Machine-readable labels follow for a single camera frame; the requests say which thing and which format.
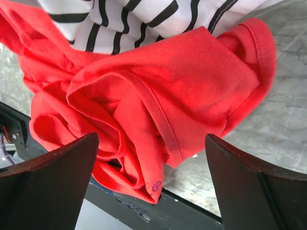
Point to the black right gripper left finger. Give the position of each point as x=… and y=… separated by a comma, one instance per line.
x=47, y=192

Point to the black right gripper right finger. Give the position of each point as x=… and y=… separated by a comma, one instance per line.
x=254, y=194

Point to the red tank top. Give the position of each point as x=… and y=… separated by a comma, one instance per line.
x=150, y=106

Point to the white black striped tank top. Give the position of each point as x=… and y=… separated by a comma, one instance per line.
x=115, y=26

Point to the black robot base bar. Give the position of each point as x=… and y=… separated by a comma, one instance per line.
x=171, y=213

